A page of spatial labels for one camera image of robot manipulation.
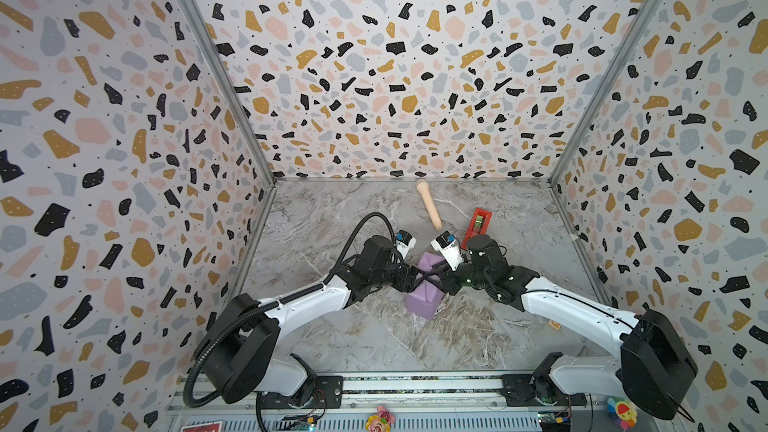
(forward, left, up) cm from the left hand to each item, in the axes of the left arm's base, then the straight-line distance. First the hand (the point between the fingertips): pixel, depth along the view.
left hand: (419, 268), depth 82 cm
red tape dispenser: (+20, -21, -8) cm, 30 cm away
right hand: (-1, -2, +2) cm, 3 cm away
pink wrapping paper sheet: (-8, -1, 0) cm, 8 cm away
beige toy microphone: (+42, -4, -11) cm, 43 cm away
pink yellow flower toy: (-33, +10, -10) cm, 36 cm away
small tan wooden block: (-22, -22, +19) cm, 37 cm away
